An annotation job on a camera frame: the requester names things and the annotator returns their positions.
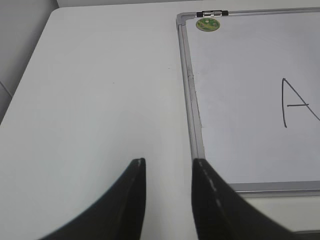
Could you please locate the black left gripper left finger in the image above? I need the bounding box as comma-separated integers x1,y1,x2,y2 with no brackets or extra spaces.
44,158,146,240

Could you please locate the white magnetic whiteboard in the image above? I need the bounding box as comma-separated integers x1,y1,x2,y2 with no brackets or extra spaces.
176,7,320,197

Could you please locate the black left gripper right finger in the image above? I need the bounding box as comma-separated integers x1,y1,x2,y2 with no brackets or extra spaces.
191,158,320,240

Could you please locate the green round magnet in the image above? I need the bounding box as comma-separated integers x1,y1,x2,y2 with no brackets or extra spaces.
196,17,220,32

